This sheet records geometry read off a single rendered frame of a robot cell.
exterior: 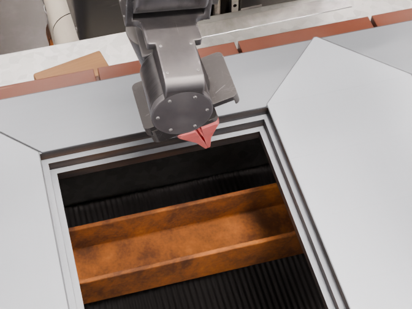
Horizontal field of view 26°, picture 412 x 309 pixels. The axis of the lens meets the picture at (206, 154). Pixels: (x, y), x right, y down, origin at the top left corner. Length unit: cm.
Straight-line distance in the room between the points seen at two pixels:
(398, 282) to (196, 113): 27
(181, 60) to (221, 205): 37
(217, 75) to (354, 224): 21
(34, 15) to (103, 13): 63
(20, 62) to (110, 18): 50
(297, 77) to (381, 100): 10
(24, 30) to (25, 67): 104
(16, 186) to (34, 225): 6
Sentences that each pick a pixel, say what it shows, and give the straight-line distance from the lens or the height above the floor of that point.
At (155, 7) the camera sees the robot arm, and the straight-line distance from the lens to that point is 80.
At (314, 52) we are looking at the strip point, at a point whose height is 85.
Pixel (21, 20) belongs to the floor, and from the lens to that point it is 240.
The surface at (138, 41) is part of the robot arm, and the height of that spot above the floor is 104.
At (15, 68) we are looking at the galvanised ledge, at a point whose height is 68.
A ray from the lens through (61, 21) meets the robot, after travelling 199.
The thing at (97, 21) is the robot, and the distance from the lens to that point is 181.
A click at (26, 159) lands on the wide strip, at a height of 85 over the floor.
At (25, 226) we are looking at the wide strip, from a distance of 95.
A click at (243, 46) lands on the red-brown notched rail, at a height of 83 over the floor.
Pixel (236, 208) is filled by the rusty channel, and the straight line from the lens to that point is 113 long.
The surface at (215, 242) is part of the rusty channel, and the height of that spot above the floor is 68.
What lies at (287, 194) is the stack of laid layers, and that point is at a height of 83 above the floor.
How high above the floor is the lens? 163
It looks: 52 degrees down
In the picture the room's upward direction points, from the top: straight up
